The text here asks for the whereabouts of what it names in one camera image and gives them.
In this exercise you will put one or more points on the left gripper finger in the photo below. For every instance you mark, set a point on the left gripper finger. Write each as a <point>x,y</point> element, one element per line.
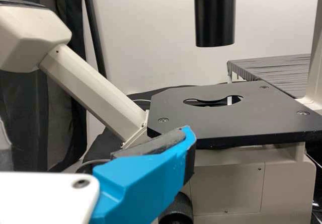
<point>141,181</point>

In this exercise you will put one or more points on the cream microscope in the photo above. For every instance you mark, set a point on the cream microscope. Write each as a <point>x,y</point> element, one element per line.
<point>241,113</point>

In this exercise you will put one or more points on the black platform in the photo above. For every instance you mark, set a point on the black platform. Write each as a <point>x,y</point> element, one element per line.
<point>276,70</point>

